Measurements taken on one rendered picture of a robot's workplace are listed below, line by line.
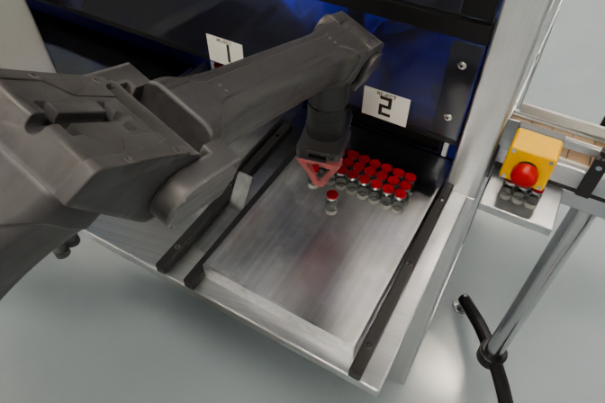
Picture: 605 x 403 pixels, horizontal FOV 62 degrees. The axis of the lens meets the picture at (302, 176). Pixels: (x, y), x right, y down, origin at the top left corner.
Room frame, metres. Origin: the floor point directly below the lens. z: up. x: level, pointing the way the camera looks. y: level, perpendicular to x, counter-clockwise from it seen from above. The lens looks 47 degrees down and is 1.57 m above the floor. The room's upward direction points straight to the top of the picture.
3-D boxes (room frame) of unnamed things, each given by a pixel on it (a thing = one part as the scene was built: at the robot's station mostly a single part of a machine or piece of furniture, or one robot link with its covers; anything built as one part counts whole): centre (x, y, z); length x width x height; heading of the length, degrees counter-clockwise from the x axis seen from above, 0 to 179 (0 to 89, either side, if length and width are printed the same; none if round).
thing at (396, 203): (0.61, -0.10, 0.90); 0.18 x 0.02 x 0.05; 60
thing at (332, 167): (0.56, -0.03, 1.02); 0.07 x 0.07 x 0.09; 75
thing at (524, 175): (0.55, -0.35, 0.99); 0.04 x 0.04 x 0.04; 60
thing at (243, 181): (0.54, 0.13, 0.91); 0.14 x 0.03 x 0.06; 149
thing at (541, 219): (0.62, -0.41, 0.87); 0.14 x 0.13 x 0.02; 150
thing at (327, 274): (0.51, -0.04, 0.90); 0.34 x 0.26 x 0.04; 150
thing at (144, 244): (0.63, 0.08, 0.87); 0.70 x 0.48 x 0.02; 60
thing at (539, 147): (0.59, -0.38, 0.99); 0.08 x 0.07 x 0.07; 150
